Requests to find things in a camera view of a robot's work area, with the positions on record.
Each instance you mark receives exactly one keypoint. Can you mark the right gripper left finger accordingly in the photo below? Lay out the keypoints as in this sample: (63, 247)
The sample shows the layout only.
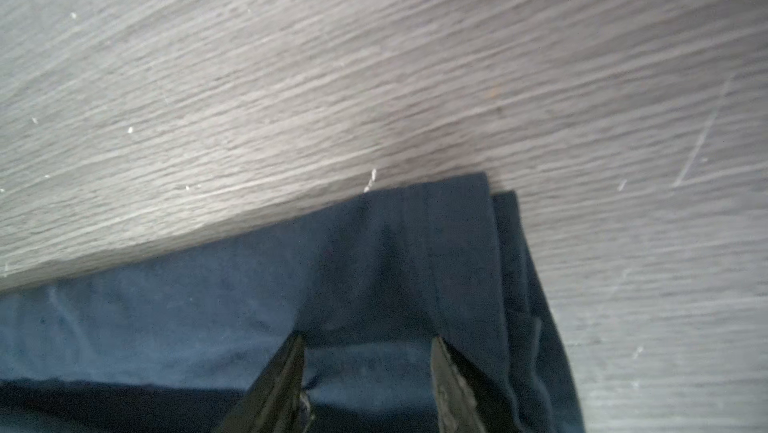
(276, 401)

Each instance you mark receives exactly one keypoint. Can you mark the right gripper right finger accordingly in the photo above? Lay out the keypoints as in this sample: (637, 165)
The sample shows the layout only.
(466, 398)

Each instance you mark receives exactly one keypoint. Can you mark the navy tank top red trim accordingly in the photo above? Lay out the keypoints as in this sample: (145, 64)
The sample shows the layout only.
(171, 344)

